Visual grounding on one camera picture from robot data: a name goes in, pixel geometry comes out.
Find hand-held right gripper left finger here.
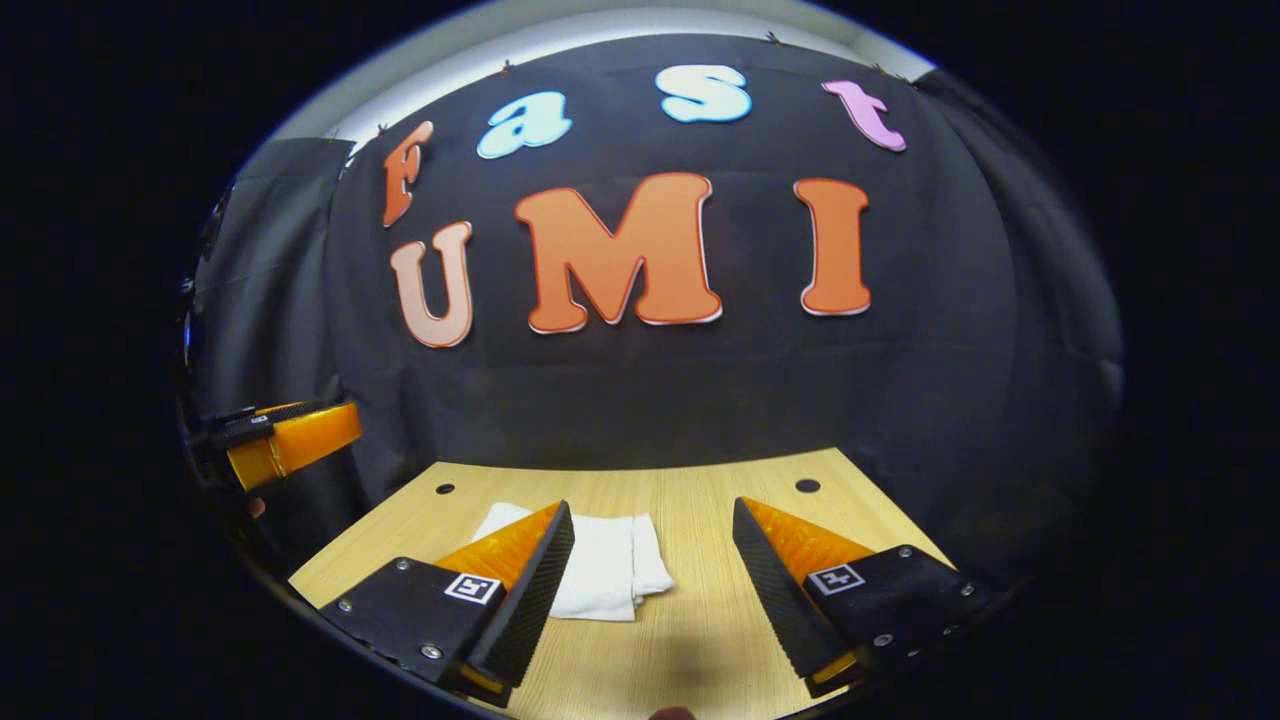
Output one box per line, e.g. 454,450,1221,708
318,500,577,709

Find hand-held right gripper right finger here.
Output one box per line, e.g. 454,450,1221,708
731,495,1004,701

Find white jeans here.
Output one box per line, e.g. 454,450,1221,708
470,502,677,623

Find black backdrop cloth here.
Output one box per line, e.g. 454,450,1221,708
180,30,1126,591

